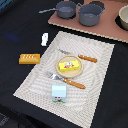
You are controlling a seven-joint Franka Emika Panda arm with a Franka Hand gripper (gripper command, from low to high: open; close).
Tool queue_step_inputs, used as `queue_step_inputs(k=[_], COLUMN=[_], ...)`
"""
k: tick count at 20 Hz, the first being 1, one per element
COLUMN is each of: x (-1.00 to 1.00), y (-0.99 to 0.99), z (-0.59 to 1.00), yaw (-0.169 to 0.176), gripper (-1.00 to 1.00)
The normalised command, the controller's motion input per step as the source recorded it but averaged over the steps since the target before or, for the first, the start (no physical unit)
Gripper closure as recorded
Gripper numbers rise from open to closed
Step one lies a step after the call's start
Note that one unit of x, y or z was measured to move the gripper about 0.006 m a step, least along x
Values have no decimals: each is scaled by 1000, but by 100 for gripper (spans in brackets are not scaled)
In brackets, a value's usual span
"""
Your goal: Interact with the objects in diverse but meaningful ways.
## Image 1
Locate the woven beige placemat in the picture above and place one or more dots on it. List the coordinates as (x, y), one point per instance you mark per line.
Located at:
(80, 104)

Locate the pink stove mat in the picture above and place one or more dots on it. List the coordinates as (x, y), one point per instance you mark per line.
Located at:
(106, 27)

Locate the knife with wooden handle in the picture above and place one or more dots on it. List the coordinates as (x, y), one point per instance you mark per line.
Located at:
(79, 55)

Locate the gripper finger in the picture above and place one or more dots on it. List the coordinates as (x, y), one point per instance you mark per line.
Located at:
(44, 39)

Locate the round wooden plate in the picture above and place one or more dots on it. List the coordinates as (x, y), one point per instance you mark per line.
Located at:
(69, 74)

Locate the yellow butter box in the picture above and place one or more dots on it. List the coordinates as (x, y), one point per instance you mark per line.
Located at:
(69, 65)

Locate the small grey saucepan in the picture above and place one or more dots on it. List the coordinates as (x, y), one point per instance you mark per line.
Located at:
(65, 9)

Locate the light blue milk carton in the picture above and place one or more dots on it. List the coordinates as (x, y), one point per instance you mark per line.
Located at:
(58, 92)

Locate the fork with wooden handle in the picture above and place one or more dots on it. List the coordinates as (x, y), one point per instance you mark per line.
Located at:
(55, 77)

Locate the orange toy bread loaf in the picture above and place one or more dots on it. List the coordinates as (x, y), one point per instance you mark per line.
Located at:
(29, 59)

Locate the large grey pot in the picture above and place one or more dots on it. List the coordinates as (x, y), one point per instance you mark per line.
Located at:
(89, 14)

